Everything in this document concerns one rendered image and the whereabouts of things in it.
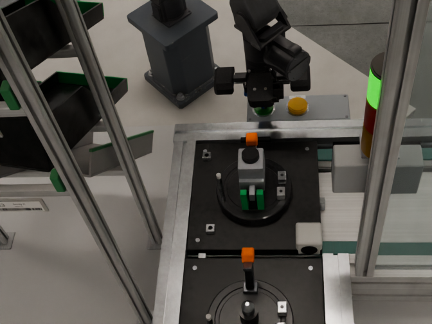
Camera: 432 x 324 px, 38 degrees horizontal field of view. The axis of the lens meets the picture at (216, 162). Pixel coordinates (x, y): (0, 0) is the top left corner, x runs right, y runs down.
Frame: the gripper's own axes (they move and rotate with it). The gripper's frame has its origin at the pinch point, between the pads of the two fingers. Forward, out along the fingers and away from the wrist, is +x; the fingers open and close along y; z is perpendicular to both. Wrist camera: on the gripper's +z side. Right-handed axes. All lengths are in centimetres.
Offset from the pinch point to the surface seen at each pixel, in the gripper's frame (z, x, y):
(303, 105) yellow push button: 0.3, 3.0, 8.0
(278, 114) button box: 1.3, 4.1, 2.9
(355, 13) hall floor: -139, 99, 35
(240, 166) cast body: 23.3, -8.2, -3.2
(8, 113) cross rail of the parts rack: 43, -46, -25
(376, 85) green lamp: 35, -40, 16
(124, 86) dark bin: 15.2, -20.5, -21.8
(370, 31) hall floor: -126, 100, 40
